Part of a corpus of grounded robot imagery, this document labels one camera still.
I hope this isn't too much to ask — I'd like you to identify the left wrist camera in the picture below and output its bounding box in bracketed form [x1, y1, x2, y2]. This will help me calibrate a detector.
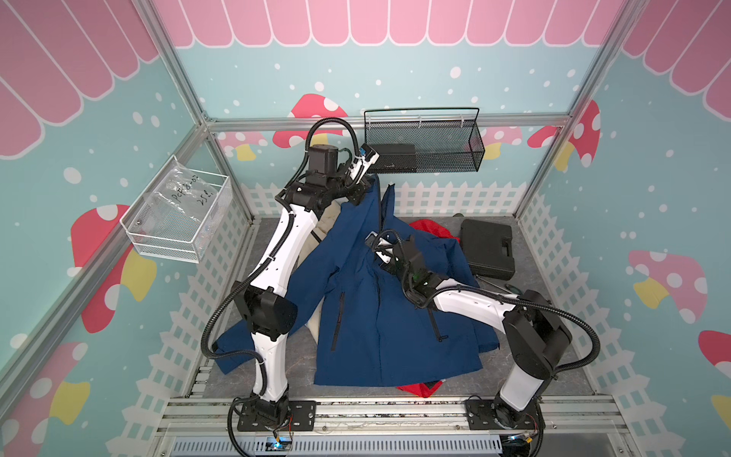
[348, 144, 380, 186]

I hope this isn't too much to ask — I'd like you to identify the blue jacket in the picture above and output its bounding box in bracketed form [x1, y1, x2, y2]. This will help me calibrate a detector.
[212, 174, 502, 388]

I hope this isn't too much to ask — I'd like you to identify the screwdriver tool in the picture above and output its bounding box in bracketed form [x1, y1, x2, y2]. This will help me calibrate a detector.
[477, 276, 523, 296]

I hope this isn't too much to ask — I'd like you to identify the clear wire wall basket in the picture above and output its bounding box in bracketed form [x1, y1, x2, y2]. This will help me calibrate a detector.
[119, 168, 234, 265]

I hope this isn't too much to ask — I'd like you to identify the black box in basket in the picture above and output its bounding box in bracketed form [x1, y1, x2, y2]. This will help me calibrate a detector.
[363, 144, 417, 174]

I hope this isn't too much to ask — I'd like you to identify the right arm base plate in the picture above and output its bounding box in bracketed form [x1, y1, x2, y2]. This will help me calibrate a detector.
[464, 396, 544, 432]

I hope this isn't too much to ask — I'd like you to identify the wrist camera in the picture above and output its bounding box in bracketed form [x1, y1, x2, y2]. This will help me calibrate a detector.
[348, 144, 380, 186]
[374, 246, 397, 266]

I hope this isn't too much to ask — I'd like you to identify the clear plastic bag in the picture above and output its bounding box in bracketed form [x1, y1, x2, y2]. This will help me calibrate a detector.
[142, 156, 230, 252]

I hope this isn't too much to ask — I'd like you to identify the black mesh wall basket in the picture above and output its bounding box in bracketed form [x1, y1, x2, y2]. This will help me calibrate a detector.
[363, 107, 485, 173]

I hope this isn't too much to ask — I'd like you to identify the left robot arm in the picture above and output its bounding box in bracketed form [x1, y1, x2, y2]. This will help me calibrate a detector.
[201, 117, 379, 430]

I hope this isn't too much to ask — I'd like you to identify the beige jacket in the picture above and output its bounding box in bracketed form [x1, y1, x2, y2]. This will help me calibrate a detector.
[296, 202, 341, 344]

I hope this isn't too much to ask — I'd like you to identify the red jacket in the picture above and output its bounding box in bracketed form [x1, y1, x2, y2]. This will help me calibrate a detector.
[398, 219, 460, 398]

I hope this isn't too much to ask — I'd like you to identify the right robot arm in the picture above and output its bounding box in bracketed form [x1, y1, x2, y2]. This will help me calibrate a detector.
[365, 228, 601, 430]

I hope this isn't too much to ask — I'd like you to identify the black plastic case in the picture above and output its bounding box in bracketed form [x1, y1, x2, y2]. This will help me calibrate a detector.
[459, 219, 516, 280]

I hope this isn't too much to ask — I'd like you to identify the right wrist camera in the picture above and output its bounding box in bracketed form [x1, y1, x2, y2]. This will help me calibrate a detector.
[374, 246, 397, 266]

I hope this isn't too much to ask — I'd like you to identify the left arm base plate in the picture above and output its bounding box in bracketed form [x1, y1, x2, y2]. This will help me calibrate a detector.
[234, 398, 317, 432]

